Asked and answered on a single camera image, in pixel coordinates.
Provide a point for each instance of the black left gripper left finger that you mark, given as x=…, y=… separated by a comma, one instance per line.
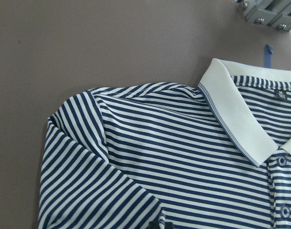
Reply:
x=154, y=225

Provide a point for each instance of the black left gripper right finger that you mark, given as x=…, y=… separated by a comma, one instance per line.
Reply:
x=169, y=225

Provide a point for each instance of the navy white striped polo shirt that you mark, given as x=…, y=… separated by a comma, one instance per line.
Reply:
x=217, y=156

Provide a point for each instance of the grey aluminium frame post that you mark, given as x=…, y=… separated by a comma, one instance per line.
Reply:
x=272, y=13

